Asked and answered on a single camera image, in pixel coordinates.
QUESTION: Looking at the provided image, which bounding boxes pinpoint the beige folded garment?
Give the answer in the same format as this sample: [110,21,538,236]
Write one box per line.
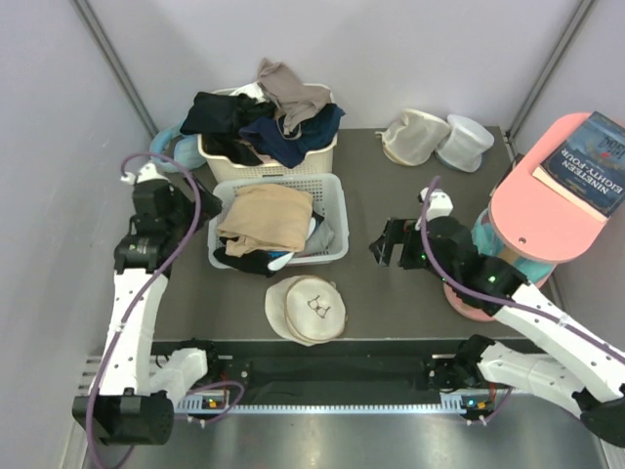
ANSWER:
[217,184,313,258]

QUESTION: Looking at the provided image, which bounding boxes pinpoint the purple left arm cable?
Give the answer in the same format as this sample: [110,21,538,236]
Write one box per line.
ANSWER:
[85,151,245,469]

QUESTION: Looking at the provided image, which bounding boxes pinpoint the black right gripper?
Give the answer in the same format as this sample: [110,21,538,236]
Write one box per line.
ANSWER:
[369,217,457,286]

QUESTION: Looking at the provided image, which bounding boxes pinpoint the white perforated basket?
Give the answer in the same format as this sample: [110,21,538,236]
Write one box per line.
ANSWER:
[207,173,350,270]

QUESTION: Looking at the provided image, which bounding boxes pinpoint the beige mesh laundry bag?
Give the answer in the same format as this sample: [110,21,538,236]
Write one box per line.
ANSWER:
[376,108,451,167]

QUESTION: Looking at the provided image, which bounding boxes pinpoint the pink two-tier side table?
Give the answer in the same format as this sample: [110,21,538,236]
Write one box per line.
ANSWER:
[441,111,617,323]

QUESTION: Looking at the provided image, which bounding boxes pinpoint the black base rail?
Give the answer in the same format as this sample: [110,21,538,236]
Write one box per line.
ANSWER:
[146,338,543,406]

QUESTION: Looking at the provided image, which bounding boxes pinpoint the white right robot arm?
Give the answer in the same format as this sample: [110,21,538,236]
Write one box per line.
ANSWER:
[369,189,624,448]

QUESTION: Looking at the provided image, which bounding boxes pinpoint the white garment in basket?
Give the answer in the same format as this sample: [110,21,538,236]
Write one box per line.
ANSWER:
[229,82,268,103]

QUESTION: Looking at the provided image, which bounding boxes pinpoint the white mesh laundry bag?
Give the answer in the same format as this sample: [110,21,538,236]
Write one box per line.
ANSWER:
[436,114,494,173]
[265,276,348,347]

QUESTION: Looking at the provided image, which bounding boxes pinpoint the black garment in basket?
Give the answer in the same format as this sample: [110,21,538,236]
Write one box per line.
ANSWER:
[180,92,276,167]

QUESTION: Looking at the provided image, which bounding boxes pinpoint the blue paperback book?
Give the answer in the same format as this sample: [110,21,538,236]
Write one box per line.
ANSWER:
[532,111,624,223]

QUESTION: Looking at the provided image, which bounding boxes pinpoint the cream laundry basket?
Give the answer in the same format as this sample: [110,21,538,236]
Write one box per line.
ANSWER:
[198,83,338,183]

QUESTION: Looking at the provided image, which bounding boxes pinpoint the navy blue garment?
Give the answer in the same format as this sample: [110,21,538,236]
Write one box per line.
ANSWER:
[238,116,306,169]

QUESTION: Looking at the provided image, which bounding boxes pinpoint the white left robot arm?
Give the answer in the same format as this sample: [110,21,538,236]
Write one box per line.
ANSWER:
[71,162,222,446]

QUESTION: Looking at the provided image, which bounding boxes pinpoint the teal headphones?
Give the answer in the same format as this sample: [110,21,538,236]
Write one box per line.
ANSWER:
[472,209,556,286]

